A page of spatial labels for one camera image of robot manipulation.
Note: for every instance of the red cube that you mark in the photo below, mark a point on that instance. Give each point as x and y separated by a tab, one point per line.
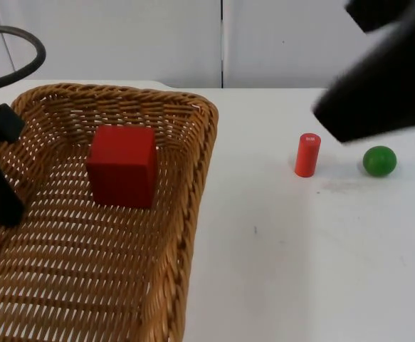
121	167

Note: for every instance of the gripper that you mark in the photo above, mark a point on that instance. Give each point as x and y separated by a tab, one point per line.
0	123

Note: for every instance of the brown wicker basket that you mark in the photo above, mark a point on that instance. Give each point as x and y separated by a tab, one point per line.
86	270

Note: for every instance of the green ball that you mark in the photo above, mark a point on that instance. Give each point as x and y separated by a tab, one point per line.
379	161

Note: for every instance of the red cylinder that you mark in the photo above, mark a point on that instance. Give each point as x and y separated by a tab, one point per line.
307	156

